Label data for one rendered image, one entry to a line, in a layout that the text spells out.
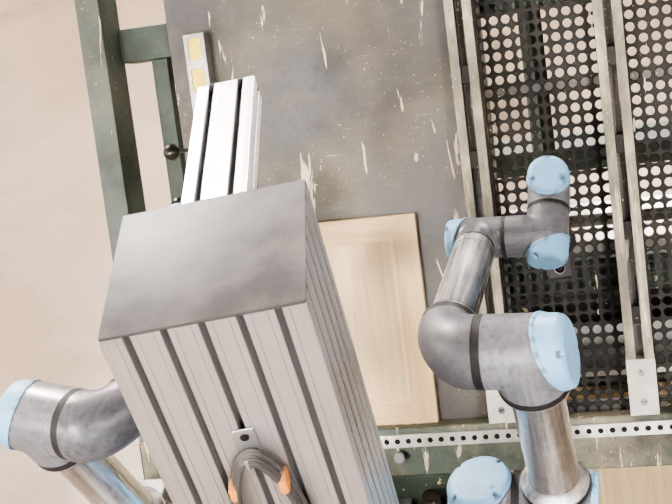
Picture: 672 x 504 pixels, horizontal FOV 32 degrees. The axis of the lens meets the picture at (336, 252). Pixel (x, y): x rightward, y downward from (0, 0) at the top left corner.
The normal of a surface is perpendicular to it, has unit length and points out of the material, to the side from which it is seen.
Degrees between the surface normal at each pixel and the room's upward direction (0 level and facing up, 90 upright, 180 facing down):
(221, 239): 0
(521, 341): 32
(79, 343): 0
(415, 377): 60
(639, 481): 90
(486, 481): 7
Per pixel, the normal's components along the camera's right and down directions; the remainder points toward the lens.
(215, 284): -0.22, -0.78
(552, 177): -0.18, -0.41
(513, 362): -0.29, 0.20
